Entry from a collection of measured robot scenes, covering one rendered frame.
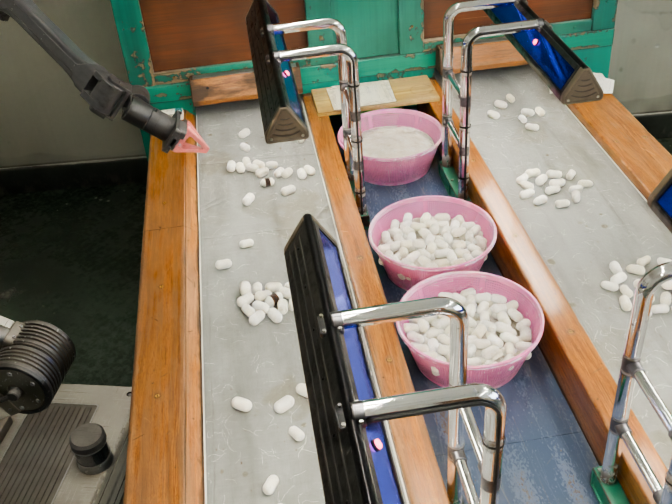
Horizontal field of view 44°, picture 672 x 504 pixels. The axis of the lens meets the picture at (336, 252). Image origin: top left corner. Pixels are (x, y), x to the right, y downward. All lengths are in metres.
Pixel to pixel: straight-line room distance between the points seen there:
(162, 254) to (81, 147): 1.84
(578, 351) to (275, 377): 0.52
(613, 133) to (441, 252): 0.62
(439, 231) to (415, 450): 0.64
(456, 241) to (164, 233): 0.63
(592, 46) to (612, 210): 0.76
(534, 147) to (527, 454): 0.91
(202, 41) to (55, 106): 1.31
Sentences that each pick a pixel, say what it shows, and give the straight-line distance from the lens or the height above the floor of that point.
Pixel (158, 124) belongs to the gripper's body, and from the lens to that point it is 1.87.
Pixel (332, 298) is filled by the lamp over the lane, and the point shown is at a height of 1.11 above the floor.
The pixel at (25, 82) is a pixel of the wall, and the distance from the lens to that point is 3.48.
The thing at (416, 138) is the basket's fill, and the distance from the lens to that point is 2.15.
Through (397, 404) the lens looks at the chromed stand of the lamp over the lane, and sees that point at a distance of 0.89.
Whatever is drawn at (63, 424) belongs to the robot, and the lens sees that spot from 1.88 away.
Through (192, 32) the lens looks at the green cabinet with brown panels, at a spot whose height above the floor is 0.97.
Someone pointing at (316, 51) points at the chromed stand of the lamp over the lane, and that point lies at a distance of 1.70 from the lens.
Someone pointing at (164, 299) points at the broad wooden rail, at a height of 0.76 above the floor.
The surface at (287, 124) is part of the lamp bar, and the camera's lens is 1.51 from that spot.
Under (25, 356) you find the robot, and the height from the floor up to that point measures 0.79.
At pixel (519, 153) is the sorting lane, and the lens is 2.07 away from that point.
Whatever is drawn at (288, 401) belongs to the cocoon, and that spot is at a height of 0.76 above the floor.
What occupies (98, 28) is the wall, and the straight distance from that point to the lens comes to 3.32.
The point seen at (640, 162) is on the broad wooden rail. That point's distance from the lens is 2.03.
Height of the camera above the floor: 1.77
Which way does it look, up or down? 36 degrees down
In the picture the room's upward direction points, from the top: 5 degrees counter-clockwise
